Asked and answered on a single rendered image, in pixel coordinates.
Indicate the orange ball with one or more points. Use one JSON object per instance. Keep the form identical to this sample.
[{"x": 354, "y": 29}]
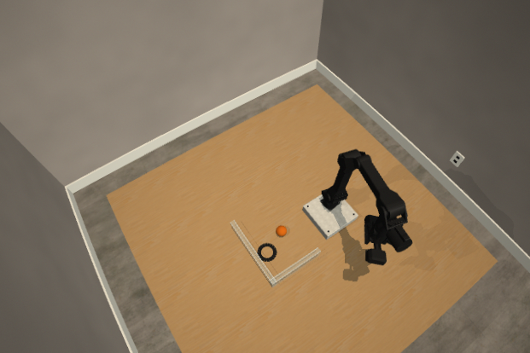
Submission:
[{"x": 281, "y": 230}]

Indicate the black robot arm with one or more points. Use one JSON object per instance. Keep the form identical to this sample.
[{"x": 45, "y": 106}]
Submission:
[{"x": 389, "y": 202}]

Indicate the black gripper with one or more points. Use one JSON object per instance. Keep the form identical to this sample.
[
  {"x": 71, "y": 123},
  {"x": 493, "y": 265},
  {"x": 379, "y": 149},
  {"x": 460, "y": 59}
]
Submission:
[{"x": 376, "y": 255}]

